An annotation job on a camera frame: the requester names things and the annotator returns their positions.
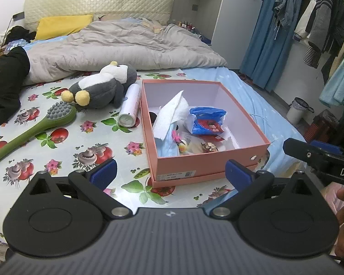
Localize large black garment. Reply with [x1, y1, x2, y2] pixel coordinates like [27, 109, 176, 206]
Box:
[0, 46, 31, 127]

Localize white paper towel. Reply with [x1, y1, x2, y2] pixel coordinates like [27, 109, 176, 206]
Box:
[153, 90, 190, 141]

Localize light blue bed sheet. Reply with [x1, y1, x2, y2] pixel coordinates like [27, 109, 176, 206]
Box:
[180, 66, 307, 178]

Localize pink printed clothing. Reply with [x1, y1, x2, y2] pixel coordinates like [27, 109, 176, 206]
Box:
[322, 183, 344, 218]

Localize white trash can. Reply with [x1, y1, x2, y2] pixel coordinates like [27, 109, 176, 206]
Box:
[287, 97, 314, 125]

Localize small pink feathered toy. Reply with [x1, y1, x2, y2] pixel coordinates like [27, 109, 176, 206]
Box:
[172, 130, 191, 153]

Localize red foil packet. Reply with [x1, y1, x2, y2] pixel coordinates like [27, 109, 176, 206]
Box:
[201, 135, 226, 152]

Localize grey duvet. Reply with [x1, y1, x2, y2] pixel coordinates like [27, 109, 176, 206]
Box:
[21, 20, 228, 86]

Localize red stool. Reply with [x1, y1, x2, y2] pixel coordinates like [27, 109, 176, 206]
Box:
[307, 110, 341, 144]

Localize row of cosmetic bottles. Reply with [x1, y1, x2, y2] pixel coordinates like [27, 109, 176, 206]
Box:
[175, 20, 197, 32]

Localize blue face mask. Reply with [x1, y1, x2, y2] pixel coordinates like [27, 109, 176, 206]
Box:
[155, 120, 180, 157]

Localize white cabinet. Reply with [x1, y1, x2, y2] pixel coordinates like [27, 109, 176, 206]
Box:
[172, 0, 266, 68]

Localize blue tissue packet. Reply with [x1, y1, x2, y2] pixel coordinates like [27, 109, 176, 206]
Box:
[185, 107, 227, 135]

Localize grey penguin plush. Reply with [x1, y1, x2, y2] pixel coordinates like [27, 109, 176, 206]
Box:
[61, 61, 138, 109]

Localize white spray can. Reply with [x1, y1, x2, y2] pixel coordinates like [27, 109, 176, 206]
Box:
[117, 84, 142, 128]

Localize green long-handled brush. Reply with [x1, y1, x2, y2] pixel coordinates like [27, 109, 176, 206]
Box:
[0, 102, 77, 168]

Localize yellow pillow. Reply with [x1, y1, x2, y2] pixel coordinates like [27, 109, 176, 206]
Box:
[34, 14, 94, 41]

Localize pink cardboard box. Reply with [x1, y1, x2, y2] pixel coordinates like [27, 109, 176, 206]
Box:
[140, 79, 271, 185]

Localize fruit printed bed sheet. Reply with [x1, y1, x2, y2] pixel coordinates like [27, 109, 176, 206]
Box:
[0, 69, 238, 247]

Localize row of hanging clothes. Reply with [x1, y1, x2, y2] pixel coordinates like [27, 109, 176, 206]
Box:
[272, 0, 344, 78]

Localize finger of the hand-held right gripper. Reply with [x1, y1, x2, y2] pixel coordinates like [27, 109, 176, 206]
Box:
[310, 140, 344, 156]
[283, 138, 319, 165]

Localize blue curtain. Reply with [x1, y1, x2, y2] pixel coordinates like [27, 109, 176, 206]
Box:
[239, 0, 304, 92]

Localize small black garment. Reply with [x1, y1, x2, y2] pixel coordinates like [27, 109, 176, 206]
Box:
[3, 26, 36, 45]

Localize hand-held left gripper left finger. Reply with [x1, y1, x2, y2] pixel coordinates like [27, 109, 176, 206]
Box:
[29, 159, 118, 218]

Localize blue patterned bag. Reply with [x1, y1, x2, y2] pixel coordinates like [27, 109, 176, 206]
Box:
[6, 38, 28, 52]

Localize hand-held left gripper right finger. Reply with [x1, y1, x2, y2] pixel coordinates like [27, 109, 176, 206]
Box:
[212, 159, 314, 218]

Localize cream quilted headboard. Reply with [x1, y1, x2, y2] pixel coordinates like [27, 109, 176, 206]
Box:
[23, 0, 175, 32]

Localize teal garment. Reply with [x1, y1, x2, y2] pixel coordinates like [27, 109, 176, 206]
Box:
[318, 41, 344, 109]

